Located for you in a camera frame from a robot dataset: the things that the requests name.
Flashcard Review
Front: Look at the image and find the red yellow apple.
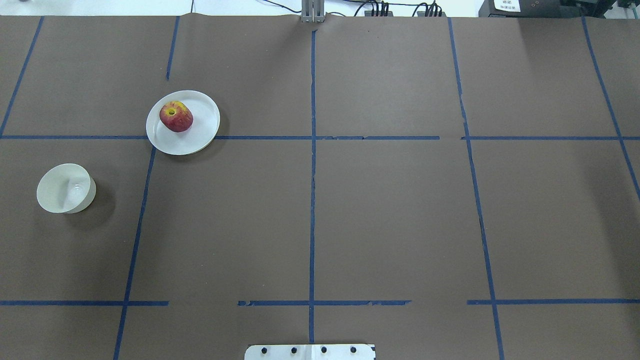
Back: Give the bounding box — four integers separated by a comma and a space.
158, 100, 194, 133

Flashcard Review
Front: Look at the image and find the white round plate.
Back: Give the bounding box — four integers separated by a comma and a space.
145, 89, 221, 156

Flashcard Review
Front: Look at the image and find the white bowl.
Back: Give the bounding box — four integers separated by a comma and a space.
36, 162, 98, 214

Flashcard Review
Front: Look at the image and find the black desktop box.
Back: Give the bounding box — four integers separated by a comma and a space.
478, 0, 582, 19

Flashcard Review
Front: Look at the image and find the aluminium frame post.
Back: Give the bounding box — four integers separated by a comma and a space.
300, 0, 326, 23

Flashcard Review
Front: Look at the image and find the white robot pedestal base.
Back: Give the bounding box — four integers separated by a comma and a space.
244, 343, 377, 360

